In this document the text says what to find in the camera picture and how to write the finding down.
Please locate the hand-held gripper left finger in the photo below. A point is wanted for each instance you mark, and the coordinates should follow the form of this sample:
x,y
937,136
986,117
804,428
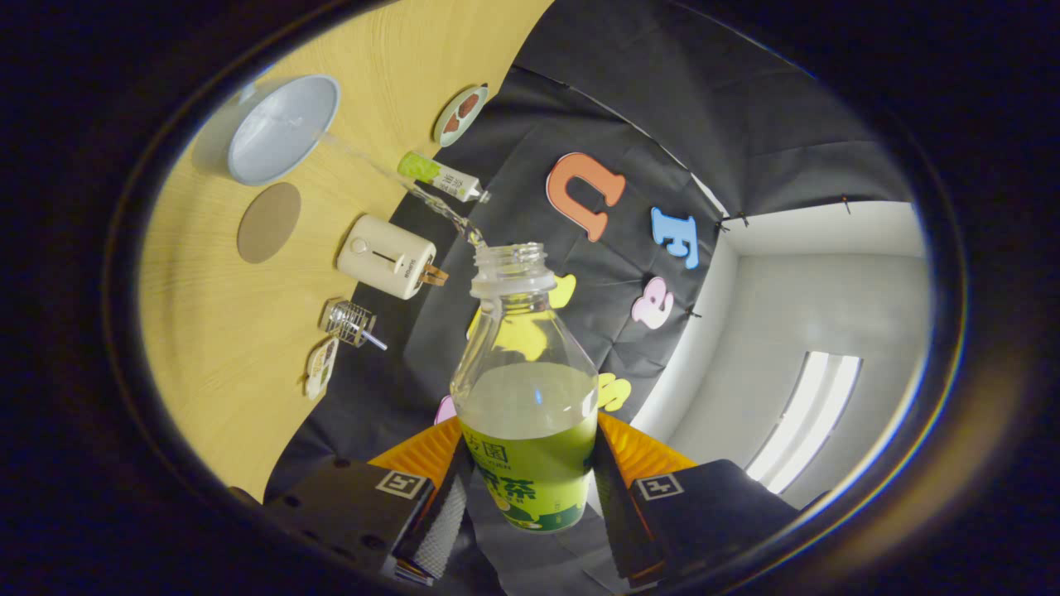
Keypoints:
x,y
443,517

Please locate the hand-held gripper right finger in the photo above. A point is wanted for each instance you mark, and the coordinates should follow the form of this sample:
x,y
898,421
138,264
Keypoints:
x,y
617,517

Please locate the green label juice bottle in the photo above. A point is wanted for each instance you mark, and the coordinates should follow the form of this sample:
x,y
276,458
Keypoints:
x,y
530,480

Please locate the round brown coaster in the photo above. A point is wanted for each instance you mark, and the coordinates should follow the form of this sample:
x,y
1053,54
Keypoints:
x,y
269,223

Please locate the white cup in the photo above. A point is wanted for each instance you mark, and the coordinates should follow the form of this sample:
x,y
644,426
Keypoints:
x,y
273,132

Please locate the capped white label bottle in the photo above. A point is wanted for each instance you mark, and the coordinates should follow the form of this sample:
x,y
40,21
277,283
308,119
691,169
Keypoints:
x,y
439,175

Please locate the striped straw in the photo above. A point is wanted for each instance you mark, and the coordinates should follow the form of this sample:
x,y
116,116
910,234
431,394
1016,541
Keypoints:
x,y
377,342

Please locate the white divided snack dish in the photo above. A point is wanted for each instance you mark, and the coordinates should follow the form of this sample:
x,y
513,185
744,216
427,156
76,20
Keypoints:
x,y
319,377

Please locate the ceiling light panel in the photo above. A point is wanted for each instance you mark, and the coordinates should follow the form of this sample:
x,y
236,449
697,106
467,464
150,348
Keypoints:
x,y
807,422

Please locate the brown bread slice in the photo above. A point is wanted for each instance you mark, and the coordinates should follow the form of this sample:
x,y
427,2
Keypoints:
x,y
435,276

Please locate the white toaster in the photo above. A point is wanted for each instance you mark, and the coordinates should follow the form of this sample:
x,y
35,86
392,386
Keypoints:
x,y
381,252

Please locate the wooden table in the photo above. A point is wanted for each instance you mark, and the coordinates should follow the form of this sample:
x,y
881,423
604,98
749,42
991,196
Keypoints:
x,y
215,331

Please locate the pale green plate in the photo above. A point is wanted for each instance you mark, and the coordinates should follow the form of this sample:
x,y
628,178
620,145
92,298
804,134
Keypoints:
x,y
440,138

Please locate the brown food piece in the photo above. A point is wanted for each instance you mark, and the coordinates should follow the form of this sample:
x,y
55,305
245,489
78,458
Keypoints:
x,y
469,104
452,125

